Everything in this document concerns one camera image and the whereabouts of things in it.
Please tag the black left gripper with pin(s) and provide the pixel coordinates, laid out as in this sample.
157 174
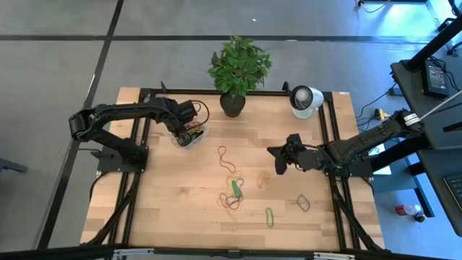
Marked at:
175 115

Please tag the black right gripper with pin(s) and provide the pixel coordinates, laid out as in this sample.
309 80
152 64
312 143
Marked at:
307 157

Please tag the green rubber band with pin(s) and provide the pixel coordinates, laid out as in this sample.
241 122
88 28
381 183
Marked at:
267 216
236 188
196 134

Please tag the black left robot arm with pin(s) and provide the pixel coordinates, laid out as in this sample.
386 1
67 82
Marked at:
108 112

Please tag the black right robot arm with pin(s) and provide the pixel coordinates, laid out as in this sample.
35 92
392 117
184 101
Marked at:
368 137

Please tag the clear plastic bin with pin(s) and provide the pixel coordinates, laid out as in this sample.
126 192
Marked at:
202 142

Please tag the red rubber band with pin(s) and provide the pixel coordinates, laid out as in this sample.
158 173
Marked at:
221 200
219 155

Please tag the dark blue rubber band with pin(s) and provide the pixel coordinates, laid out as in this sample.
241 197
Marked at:
307 206

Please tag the green potted plant black pot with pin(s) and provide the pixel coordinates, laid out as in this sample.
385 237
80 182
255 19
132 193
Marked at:
238 68

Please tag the white paper sheet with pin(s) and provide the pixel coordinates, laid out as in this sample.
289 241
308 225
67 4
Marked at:
384 170

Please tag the black rig bar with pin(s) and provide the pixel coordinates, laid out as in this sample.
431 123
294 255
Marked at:
231 254

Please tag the yellow power plug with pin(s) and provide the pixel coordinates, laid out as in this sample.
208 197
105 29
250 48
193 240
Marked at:
380 114

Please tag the red-labelled plastic bottle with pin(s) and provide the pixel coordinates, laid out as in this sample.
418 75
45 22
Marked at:
408 209

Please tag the black desk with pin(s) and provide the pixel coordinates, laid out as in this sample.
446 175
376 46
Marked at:
408 83

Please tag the black power adapter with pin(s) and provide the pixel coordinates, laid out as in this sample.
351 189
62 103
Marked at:
435 79

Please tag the grey chair leg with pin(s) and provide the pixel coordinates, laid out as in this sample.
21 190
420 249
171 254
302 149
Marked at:
11 165

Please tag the black keyboard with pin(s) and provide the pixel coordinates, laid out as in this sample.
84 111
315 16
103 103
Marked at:
455 191

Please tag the black stand pole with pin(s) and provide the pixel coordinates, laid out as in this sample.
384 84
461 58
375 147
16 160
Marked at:
433 45

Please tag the black chair base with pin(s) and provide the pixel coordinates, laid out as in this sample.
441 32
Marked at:
445 24

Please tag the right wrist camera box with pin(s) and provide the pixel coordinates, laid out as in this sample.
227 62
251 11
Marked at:
294 139

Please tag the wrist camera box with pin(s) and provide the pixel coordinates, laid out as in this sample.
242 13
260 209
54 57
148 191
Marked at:
294 139
187 108

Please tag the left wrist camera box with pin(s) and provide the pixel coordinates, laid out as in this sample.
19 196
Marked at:
187 108

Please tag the black aluminium table frame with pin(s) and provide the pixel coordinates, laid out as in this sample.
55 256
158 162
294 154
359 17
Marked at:
173 91

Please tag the white dome camera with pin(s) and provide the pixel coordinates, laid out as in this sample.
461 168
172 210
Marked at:
307 103

